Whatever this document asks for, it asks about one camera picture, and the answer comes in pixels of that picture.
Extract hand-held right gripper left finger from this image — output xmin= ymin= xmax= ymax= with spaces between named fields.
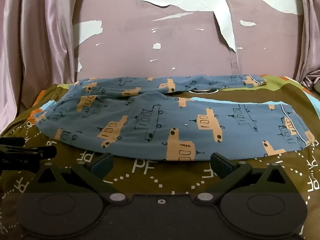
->
xmin=37 ymin=152 xmax=130 ymax=204

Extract olive printed bedsheet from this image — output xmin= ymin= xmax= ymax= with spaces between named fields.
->
xmin=0 ymin=74 xmax=320 ymax=240

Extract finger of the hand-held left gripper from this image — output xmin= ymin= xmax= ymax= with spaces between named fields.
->
xmin=0 ymin=137 xmax=57 ymax=159

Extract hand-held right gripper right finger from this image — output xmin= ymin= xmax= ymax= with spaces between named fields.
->
xmin=194 ymin=152 xmax=286 ymax=204

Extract pink satin curtain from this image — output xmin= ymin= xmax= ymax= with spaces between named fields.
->
xmin=291 ymin=0 xmax=320 ymax=91
xmin=0 ymin=0 xmax=87 ymax=133

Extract blue pants with boat print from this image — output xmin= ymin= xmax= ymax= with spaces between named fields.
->
xmin=34 ymin=74 xmax=316 ymax=162

